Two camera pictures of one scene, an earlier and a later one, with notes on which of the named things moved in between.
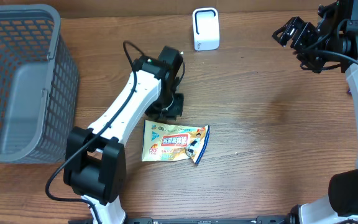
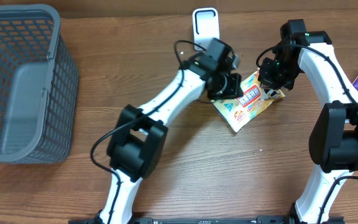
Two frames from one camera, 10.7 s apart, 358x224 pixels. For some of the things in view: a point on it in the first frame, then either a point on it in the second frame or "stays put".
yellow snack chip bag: [161, 141] → [237, 112]
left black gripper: [173, 114] → [234, 90]
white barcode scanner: [206, 28] stays put
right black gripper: [297, 22] → [268, 81]
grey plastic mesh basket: [30, 87] stays put
